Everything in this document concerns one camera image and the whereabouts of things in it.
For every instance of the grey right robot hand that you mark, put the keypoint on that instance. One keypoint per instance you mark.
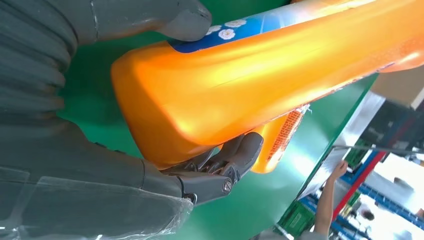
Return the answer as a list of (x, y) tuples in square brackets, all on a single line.
[(82, 185)]

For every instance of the blue and red shelf rack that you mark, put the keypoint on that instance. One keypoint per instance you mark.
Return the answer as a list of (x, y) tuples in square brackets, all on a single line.
[(364, 185)]

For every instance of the person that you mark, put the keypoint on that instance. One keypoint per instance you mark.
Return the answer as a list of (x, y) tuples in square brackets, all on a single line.
[(326, 205)]

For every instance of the green plastic crates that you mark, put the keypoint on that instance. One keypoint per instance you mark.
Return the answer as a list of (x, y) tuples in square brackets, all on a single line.
[(296, 220)]

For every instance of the dark crate stack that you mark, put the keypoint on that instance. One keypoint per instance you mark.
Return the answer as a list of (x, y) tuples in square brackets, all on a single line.
[(387, 126)]

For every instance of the brown cardboard box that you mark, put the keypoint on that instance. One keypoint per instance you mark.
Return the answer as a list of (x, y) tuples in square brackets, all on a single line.
[(400, 86)]

